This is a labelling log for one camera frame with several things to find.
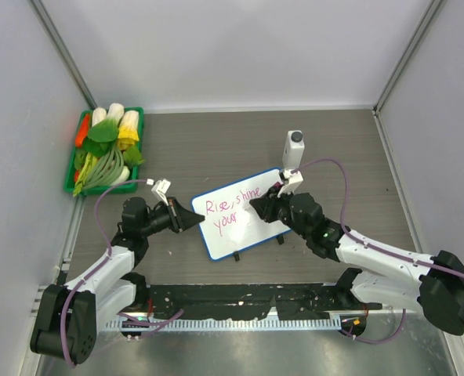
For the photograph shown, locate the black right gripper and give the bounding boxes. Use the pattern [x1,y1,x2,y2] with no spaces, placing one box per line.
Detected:
[250,184,310,240]

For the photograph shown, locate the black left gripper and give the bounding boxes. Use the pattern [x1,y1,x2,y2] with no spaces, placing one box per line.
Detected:
[140,197,203,237]

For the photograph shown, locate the blue-framed whiteboard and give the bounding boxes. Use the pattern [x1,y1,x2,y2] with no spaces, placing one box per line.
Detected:
[190,168,290,261]

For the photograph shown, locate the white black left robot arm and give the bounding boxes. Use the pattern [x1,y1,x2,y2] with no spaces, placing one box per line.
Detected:
[30,197,205,367]

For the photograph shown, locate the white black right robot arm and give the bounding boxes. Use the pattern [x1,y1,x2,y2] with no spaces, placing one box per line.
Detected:
[249,188,464,336]

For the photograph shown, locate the white bottle black cap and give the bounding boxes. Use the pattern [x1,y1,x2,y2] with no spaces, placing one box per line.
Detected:
[282,130,305,170]

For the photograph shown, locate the green toy bean bundle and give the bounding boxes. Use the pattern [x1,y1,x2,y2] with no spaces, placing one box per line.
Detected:
[82,146,125,190]

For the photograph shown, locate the yellow white toy napa cabbage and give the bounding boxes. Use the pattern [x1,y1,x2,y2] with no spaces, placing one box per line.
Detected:
[117,110,140,151]

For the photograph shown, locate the yellow green toy stalks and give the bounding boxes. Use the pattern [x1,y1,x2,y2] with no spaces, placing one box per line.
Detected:
[72,153,99,197]

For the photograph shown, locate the green plastic vegetable tray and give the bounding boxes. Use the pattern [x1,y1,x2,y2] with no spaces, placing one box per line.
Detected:
[63,107,144,196]

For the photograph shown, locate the white green toy cabbage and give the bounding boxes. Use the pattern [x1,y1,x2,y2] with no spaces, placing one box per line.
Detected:
[106,103,125,124]

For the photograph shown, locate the orange toy carrot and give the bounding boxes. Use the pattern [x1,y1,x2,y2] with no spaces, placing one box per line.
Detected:
[74,113,91,148]

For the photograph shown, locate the white toy bok choy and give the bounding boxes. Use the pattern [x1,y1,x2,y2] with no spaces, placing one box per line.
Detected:
[91,107,107,127]

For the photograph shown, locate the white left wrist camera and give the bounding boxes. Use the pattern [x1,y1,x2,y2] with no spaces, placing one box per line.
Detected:
[146,179,171,206]

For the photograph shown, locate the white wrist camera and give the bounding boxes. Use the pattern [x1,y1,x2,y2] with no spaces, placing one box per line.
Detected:
[277,169,303,197]
[146,179,171,206]

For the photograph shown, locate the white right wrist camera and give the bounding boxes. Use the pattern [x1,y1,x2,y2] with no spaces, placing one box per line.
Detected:
[277,169,303,197]

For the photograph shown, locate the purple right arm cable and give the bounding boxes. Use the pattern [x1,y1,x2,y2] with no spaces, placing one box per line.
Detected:
[292,157,464,347]

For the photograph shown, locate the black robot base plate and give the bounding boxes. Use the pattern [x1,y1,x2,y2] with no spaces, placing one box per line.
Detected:
[103,282,384,320]

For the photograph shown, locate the white slotted cable duct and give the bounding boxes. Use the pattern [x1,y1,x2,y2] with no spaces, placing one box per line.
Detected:
[99,315,342,333]

